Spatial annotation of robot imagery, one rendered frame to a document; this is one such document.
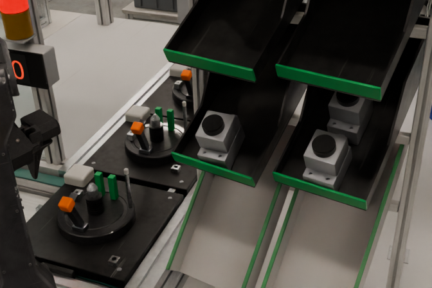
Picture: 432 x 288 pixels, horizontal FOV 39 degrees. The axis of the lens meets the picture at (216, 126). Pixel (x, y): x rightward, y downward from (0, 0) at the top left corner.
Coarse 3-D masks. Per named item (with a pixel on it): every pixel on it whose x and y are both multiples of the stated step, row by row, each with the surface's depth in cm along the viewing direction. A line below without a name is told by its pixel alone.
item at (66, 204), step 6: (66, 198) 101; (72, 198) 103; (60, 204) 100; (66, 204) 100; (72, 204) 101; (66, 210) 101; (72, 210) 102; (72, 216) 103; (78, 216) 104; (78, 222) 105
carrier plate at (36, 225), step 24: (72, 192) 119; (144, 192) 119; (168, 192) 119; (48, 216) 113; (144, 216) 113; (168, 216) 113; (48, 240) 108; (120, 240) 107; (144, 240) 107; (72, 264) 102; (96, 264) 102; (120, 264) 102
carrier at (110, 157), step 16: (128, 112) 141; (144, 112) 141; (160, 112) 133; (128, 128) 139; (144, 128) 135; (160, 128) 129; (176, 128) 135; (112, 144) 134; (128, 144) 130; (160, 144) 130; (96, 160) 129; (112, 160) 128; (128, 160) 128; (144, 160) 126; (160, 160) 126; (144, 176) 123; (160, 176) 123; (176, 176) 123; (192, 176) 123; (176, 192) 121
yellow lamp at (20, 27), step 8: (8, 16) 108; (16, 16) 108; (24, 16) 109; (8, 24) 109; (16, 24) 109; (24, 24) 110; (8, 32) 110; (16, 32) 110; (24, 32) 110; (32, 32) 112
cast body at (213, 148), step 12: (204, 120) 83; (216, 120) 82; (228, 120) 83; (204, 132) 83; (216, 132) 82; (228, 132) 82; (240, 132) 86; (204, 144) 84; (216, 144) 83; (228, 144) 83; (240, 144) 87; (204, 156) 84; (216, 156) 84; (228, 156) 84; (228, 168) 85
